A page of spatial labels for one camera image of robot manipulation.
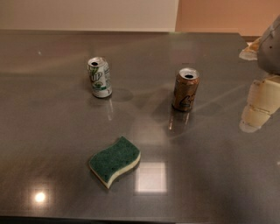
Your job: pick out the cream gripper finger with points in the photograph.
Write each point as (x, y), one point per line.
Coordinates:
(250, 52)
(263, 101)

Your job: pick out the green and yellow sponge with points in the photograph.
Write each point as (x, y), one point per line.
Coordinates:
(112, 162)

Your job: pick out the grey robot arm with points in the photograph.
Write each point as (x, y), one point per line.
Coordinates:
(268, 55)

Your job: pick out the orange brown soda can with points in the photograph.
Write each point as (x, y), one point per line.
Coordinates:
(186, 85)

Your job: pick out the white green 7up can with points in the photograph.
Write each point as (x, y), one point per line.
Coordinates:
(98, 71)

